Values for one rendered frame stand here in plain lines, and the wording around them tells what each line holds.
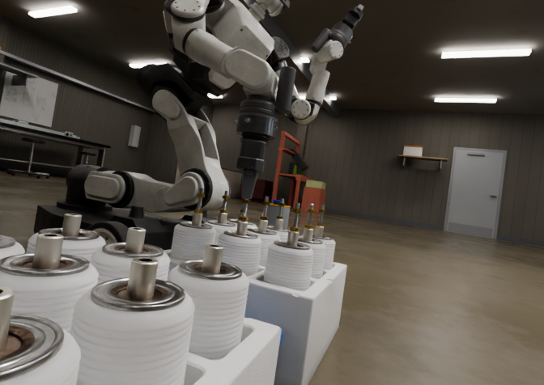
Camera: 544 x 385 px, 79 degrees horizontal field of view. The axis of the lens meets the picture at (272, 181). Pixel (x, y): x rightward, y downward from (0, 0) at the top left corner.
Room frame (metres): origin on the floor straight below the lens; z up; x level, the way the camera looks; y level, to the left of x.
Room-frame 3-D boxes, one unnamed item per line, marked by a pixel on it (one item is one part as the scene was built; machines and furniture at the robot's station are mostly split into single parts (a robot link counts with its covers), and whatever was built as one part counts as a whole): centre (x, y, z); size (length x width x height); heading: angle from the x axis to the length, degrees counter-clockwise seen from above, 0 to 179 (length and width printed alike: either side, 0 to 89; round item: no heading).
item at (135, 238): (0.44, 0.17, 0.26); 0.02 x 0.02 x 0.03
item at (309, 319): (0.84, 0.01, 0.09); 0.39 x 0.39 x 0.18; 68
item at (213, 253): (0.40, 0.06, 0.26); 0.02 x 0.02 x 0.03
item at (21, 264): (0.33, 0.21, 0.25); 0.08 x 0.08 x 0.01
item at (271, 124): (0.73, 0.05, 0.45); 0.13 x 0.10 x 0.12; 0
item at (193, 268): (0.40, 0.06, 0.25); 0.08 x 0.08 x 0.01
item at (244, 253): (0.73, 0.05, 0.16); 0.10 x 0.10 x 0.18
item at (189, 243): (0.77, 0.16, 0.16); 0.10 x 0.10 x 0.18
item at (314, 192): (9.01, -0.90, 0.98); 1.52 x 1.36 x 1.96; 156
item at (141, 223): (1.33, 0.57, 0.19); 0.64 x 0.52 x 0.33; 66
